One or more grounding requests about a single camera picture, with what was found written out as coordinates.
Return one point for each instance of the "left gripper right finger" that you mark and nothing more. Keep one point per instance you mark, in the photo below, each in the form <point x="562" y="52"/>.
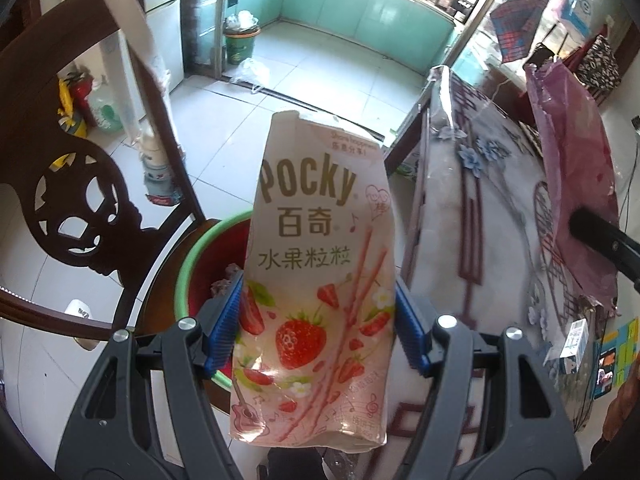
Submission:
<point x="524" y="430"/>

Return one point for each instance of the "pink plastic wrapper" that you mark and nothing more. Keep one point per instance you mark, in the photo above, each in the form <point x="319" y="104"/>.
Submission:
<point x="579" y="170"/>

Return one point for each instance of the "dark wooden chair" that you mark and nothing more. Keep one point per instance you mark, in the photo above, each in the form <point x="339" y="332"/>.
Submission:
<point x="73" y="196"/>

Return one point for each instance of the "pink Pocky strawberry pouch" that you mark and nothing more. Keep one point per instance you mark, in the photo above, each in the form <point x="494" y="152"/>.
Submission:
<point x="316" y="321"/>

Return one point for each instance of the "teal kitchen cabinets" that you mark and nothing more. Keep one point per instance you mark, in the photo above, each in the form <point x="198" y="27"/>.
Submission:
<point x="410" y="32"/>

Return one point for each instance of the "floral patterned tablecloth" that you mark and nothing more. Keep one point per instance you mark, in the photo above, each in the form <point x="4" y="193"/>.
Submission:
<point x="480" y="248"/>

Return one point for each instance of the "plaid hanging cloth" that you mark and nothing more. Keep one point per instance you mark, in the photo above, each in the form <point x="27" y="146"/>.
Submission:
<point x="515" y="23"/>

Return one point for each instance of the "green kitchen trash bin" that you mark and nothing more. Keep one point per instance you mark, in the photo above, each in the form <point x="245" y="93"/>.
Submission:
<point x="240" y="45"/>

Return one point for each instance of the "white blue milk carton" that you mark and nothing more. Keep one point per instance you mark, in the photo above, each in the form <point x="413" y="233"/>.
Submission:
<point x="576" y="341"/>

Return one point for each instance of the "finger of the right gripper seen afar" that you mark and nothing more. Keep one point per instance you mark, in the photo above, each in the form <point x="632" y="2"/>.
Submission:
<point x="608" y="241"/>

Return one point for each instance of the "red bucket with green rim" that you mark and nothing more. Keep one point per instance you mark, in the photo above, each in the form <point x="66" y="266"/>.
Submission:
<point x="206" y="262"/>

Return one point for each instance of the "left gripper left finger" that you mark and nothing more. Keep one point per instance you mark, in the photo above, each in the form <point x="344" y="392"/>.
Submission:
<point x="112" y="431"/>

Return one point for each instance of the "white two-door refrigerator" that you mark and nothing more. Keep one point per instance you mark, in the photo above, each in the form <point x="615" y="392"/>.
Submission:
<point x="163" y="17"/>

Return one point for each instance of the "white plastic bag on floor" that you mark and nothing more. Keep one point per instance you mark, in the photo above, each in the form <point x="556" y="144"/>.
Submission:
<point x="252" y="75"/>

